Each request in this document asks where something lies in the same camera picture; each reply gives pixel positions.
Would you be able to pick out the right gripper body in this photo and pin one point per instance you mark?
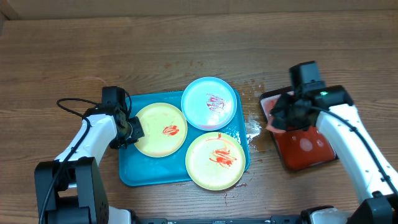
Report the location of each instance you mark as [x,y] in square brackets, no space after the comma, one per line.
[286,112]

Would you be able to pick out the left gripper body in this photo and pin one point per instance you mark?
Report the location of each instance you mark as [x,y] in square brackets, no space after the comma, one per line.
[130,135]

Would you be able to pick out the green and pink sponge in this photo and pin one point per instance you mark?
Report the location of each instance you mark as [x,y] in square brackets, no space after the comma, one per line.
[280,120]

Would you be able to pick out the yellow plate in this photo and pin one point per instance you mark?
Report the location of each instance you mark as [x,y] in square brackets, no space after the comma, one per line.
[165,130]
[215,161]

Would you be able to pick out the light blue plate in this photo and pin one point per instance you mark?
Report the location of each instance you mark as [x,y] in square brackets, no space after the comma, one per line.
[209,103]

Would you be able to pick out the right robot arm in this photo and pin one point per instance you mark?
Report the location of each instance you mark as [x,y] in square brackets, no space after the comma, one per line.
[332,111]

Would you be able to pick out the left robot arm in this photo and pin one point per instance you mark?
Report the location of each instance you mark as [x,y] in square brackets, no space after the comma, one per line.
[69,189]

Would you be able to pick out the black tray with red water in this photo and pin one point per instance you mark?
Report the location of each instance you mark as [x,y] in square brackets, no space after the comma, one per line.
[300,149]

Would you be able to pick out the teal plastic tray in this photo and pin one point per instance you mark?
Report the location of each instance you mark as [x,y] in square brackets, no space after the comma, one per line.
[137,169]

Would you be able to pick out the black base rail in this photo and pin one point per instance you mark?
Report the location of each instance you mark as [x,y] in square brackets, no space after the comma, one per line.
[275,219]

